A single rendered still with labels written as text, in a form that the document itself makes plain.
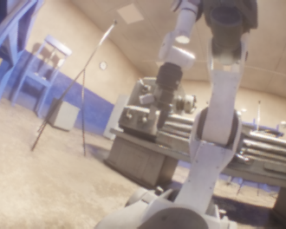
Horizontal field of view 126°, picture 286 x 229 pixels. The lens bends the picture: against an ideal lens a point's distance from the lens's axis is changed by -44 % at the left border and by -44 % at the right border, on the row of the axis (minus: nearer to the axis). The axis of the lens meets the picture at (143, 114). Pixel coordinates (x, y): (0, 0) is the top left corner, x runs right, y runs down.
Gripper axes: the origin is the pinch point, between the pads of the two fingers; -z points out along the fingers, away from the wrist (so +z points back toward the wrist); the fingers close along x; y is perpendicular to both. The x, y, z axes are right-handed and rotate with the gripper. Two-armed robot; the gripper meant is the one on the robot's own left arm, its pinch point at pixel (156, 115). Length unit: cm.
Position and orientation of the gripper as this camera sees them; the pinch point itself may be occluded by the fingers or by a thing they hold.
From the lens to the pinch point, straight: 47.5
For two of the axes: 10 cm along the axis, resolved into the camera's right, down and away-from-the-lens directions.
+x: -2.1, -2.4, 9.5
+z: 3.0, -9.4, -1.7
